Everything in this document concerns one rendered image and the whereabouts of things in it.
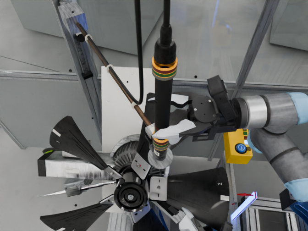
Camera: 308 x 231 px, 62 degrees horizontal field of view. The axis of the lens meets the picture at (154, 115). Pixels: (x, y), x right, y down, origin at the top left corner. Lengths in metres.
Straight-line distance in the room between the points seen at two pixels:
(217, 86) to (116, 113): 0.68
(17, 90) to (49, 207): 0.98
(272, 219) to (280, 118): 1.54
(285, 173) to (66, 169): 0.81
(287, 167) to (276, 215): 1.47
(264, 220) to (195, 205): 1.17
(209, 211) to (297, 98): 0.52
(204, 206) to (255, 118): 0.48
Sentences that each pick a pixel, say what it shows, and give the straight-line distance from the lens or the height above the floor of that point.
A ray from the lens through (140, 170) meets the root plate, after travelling 0.93.
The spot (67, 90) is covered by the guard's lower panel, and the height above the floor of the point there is 0.87.
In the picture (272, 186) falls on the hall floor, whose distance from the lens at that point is 2.45.
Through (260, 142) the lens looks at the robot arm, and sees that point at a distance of 0.70.
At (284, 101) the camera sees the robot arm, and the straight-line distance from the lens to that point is 0.63.
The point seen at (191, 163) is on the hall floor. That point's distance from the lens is 2.34.
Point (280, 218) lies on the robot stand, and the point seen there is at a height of 0.21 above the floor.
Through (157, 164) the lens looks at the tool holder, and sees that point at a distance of 0.71.
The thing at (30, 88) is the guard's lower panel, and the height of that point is 0.87.
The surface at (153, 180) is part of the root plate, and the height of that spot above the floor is 1.19.
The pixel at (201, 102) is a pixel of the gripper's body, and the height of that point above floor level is 1.66.
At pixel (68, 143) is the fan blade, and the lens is 0.95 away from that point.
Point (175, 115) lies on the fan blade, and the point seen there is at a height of 1.41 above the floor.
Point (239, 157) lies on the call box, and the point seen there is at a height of 1.05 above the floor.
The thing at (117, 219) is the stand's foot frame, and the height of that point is 0.06.
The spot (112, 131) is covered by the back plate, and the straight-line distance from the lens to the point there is 1.14.
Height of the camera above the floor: 2.10
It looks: 55 degrees down
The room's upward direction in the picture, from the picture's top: straight up
